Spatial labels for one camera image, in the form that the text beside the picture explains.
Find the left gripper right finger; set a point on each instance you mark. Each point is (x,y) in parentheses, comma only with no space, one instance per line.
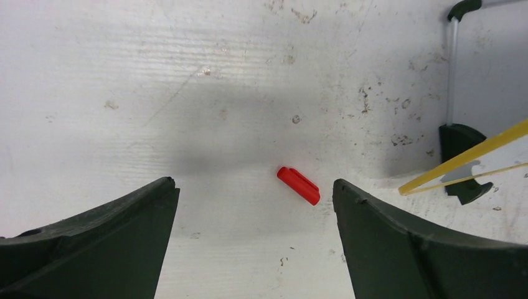
(391,253)

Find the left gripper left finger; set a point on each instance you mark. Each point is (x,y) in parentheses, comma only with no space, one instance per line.
(115,250)

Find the red marker cap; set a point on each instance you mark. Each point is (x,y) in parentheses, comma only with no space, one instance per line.
(300,184)

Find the yellow framed whiteboard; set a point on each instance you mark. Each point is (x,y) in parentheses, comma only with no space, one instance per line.
(500,213)

